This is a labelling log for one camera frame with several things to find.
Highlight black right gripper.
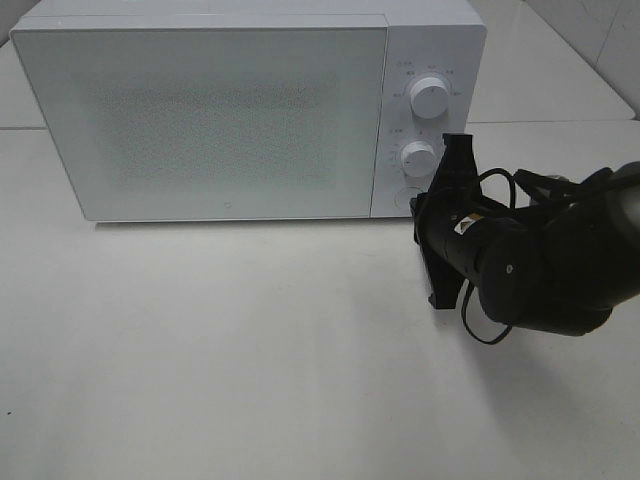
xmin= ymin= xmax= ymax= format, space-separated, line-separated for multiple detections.
xmin=410 ymin=133 xmax=500 ymax=309

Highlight white microwave oven body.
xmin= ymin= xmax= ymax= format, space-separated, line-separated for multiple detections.
xmin=11 ymin=1 xmax=486 ymax=222

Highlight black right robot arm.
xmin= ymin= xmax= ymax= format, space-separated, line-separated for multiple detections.
xmin=410 ymin=134 xmax=639 ymax=336

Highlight white dial knob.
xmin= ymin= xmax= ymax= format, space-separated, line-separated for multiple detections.
xmin=399 ymin=141 xmax=437 ymax=178
xmin=407 ymin=74 xmax=451 ymax=120

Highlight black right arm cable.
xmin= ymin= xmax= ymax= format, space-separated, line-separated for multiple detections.
xmin=459 ymin=167 xmax=576 ymax=346

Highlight white microwave door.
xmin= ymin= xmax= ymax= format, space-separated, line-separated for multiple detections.
xmin=14 ymin=28 xmax=386 ymax=221

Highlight round white door button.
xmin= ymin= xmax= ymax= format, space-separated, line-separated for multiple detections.
xmin=394 ymin=186 xmax=423 ymax=216

